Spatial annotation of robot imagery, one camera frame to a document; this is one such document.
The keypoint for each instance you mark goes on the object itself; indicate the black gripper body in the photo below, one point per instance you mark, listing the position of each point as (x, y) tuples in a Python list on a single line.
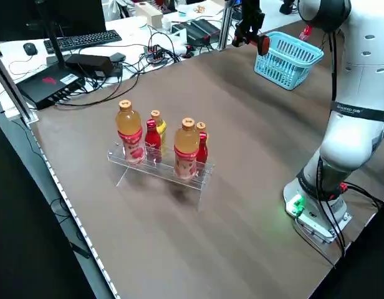
[(288, 6), (252, 15)]

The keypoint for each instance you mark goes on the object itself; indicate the orange black barcode scanner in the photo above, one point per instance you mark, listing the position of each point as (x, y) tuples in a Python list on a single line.
[(263, 45)]

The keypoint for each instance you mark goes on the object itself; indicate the red cola bottle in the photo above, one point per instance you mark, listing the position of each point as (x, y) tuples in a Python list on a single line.
[(203, 149), (153, 140), (305, 33)]

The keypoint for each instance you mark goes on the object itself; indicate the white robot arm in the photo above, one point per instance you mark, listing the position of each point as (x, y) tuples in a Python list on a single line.
[(360, 93)]

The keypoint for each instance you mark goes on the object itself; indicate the blue plastic basket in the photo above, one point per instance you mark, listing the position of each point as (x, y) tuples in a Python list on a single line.
[(282, 73)]

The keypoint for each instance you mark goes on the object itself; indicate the plate of snacks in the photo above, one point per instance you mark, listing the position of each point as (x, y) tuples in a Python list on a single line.
[(200, 8)]

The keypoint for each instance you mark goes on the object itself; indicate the black ribbed power unit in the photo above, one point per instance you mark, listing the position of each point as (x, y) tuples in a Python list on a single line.
[(198, 29)]

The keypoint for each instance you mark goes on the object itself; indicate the wooden box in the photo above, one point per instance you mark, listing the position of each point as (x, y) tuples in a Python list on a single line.
[(150, 12)]

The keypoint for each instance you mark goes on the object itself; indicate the grey usb hub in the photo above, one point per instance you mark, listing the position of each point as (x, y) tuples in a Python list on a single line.
[(154, 53)]

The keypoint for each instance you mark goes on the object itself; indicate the pink label tea bottle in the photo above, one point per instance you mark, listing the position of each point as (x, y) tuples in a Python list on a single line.
[(129, 124), (186, 140)]

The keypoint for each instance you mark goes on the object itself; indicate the black keyboard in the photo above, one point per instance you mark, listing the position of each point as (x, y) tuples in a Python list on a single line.
[(86, 39)]

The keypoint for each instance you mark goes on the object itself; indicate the black power brick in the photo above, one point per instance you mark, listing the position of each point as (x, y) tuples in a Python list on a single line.
[(89, 63)]

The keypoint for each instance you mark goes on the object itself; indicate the black computer monitor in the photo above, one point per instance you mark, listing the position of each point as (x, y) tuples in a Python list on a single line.
[(79, 15)]

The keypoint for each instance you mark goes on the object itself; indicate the clear acrylic bottle shelf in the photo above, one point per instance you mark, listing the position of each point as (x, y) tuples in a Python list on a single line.
[(167, 174)]

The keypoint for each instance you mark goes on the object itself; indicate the black monitor stand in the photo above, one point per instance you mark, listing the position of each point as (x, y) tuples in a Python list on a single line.
[(53, 37)]

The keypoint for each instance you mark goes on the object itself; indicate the black box with red logo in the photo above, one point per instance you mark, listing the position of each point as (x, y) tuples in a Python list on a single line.
[(45, 87)]

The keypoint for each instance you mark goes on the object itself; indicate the black computer mouse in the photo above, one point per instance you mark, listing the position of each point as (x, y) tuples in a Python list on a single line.
[(30, 49)]

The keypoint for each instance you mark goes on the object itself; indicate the aluminium frame post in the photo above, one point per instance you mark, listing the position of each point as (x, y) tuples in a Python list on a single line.
[(225, 28), (11, 87)]

